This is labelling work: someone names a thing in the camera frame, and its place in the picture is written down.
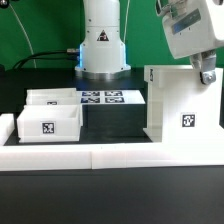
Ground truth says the white fiducial marker sheet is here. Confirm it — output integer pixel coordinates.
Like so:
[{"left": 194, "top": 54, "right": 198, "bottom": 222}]
[{"left": 77, "top": 90, "right": 145, "bottom": 105}]

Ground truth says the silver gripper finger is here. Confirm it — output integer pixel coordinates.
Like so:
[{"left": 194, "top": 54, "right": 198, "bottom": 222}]
[{"left": 190, "top": 50, "right": 216, "bottom": 84}]

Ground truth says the white drawer cabinet frame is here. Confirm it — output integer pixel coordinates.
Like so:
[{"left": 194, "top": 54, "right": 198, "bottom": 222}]
[{"left": 144, "top": 65, "right": 224, "bottom": 143}]

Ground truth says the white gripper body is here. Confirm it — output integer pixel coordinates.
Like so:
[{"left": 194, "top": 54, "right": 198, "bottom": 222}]
[{"left": 155, "top": 0, "right": 224, "bottom": 59}]

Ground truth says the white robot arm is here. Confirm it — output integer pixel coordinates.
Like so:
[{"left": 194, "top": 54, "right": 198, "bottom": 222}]
[{"left": 75, "top": 0, "right": 224, "bottom": 85}]

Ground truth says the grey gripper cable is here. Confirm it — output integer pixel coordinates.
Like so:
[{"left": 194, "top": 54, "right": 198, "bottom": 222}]
[{"left": 122, "top": 0, "right": 132, "bottom": 44}]

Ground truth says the thin white cable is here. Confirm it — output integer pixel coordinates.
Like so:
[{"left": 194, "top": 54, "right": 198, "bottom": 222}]
[{"left": 7, "top": 3, "right": 37, "bottom": 69}]

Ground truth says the white U-shaped fence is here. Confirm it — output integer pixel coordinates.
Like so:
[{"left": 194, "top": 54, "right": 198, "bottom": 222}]
[{"left": 0, "top": 114, "right": 224, "bottom": 171}]

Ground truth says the white drawer box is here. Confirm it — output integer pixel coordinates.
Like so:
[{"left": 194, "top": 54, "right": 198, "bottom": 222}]
[
  {"left": 26, "top": 88, "right": 78, "bottom": 105},
  {"left": 17, "top": 105, "right": 83, "bottom": 143}
]

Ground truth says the black cable bundle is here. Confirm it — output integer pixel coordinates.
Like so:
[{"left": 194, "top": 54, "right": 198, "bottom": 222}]
[{"left": 12, "top": 48, "right": 81, "bottom": 70}]

